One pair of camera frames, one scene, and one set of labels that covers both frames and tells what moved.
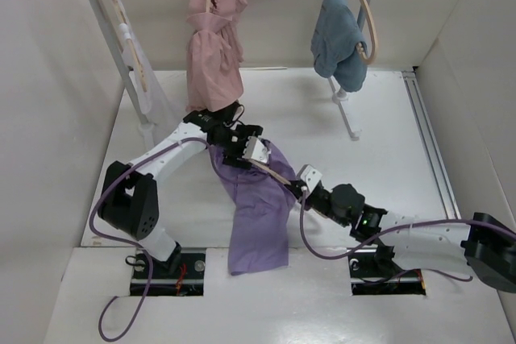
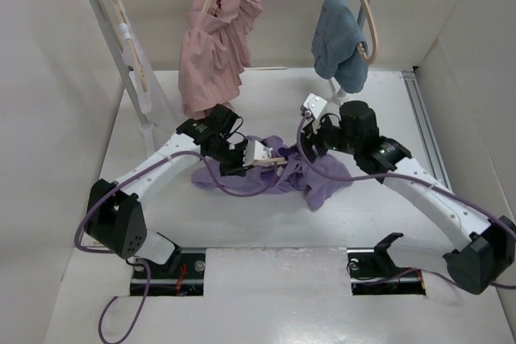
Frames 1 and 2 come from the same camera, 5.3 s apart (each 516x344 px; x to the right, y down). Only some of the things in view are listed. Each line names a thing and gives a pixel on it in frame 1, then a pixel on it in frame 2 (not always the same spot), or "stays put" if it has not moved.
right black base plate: [370, 276] stays put
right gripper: [295, 188] -> [310, 138]
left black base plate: [181, 274] stays put
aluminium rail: [449, 205] stays put
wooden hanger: [271, 172] -> [267, 162]
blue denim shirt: [335, 35] stays put
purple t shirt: [259, 235] -> [285, 169]
